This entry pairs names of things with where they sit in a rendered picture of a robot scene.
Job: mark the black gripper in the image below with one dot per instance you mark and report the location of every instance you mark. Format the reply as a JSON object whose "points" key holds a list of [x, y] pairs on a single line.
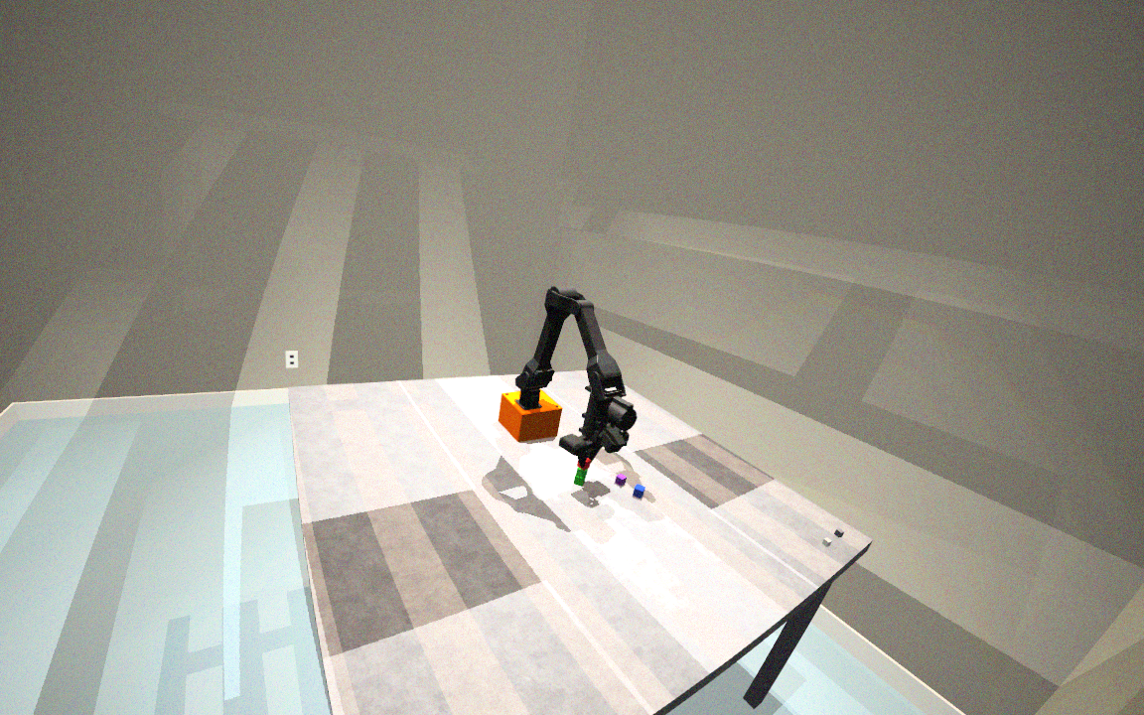
{"points": [[584, 446]]}

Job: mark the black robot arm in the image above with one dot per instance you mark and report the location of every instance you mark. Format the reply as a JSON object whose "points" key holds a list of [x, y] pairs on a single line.
{"points": [[603, 371]]}

